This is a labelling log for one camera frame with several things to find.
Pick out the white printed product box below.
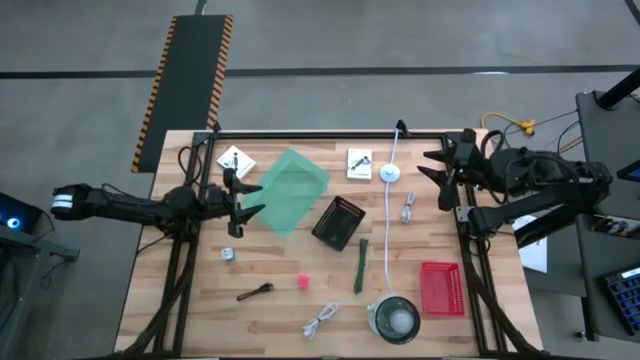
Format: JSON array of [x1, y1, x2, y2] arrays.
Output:
[[216, 144, 257, 180], [346, 147, 374, 181]]

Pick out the keyboard with blue keys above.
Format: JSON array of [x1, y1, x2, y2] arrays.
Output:
[[599, 264, 640, 337]]

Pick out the green translucent plastic bin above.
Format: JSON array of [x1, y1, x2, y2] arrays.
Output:
[[242, 147, 332, 238]]

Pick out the black mesh basket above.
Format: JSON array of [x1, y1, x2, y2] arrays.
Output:
[[310, 195, 367, 253]]

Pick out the grey equipment stand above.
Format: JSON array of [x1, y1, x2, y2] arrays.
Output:
[[0, 232, 81, 360]]

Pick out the black aluminium table frame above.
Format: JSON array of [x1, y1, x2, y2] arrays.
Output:
[[117, 127, 544, 360]]

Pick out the white fan power cable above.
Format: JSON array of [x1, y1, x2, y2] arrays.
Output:
[[382, 127, 401, 297]]

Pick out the white paper sheet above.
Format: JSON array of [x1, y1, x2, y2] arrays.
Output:
[[512, 214, 550, 275]]

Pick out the yellow floor cable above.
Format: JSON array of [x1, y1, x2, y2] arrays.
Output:
[[480, 112, 537, 137]]

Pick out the grey side desk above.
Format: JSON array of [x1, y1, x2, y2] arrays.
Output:
[[574, 89, 640, 346]]

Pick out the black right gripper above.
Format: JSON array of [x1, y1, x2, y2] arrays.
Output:
[[416, 127, 484, 212]]

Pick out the computer case blue light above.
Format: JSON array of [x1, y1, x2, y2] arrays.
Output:
[[0, 192, 44, 234]]

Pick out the red mesh basket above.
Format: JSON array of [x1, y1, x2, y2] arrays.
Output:
[[420, 261, 466, 319]]

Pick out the black mat orange striped edges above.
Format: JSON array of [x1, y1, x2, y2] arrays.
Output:
[[130, 13, 235, 175]]

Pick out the black pole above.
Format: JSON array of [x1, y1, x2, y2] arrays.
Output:
[[597, 66, 640, 111]]

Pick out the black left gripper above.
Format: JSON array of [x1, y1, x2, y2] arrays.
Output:
[[201, 167, 268, 239]]

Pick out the black tablet device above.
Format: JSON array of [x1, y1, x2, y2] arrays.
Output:
[[615, 159, 640, 184]]

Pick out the white round inline switch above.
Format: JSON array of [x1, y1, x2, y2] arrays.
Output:
[[378, 162, 402, 184]]

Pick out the green braided cable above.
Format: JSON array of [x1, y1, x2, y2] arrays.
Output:
[[353, 238, 370, 295]]

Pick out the grey braided USB cable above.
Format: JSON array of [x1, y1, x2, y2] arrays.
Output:
[[399, 191, 418, 225]]

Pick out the dark brown tool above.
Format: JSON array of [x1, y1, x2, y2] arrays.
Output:
[[235, 282, 275, 303]]

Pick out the white USB cable bundle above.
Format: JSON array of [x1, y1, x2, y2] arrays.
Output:
[[301, 302, 340, 341]]

